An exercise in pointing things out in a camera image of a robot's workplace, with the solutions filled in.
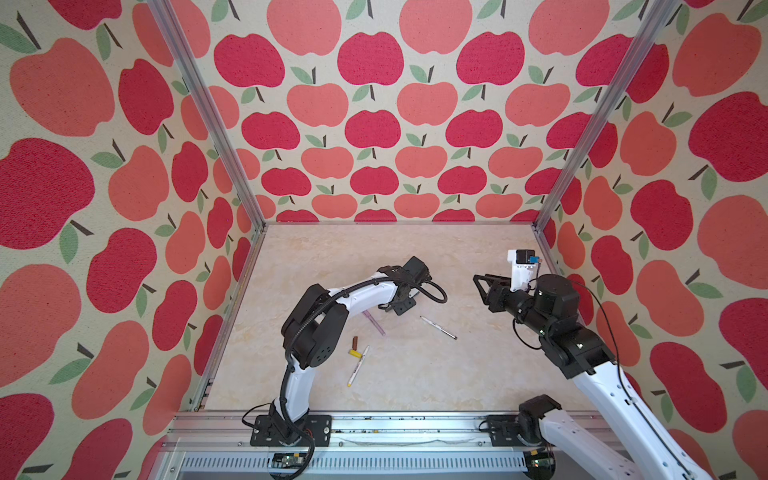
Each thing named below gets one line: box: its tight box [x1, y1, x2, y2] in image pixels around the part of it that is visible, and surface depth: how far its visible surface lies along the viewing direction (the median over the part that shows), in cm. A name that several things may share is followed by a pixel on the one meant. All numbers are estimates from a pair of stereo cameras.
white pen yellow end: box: [347, 345, 370, 387], surface depth 86 cm
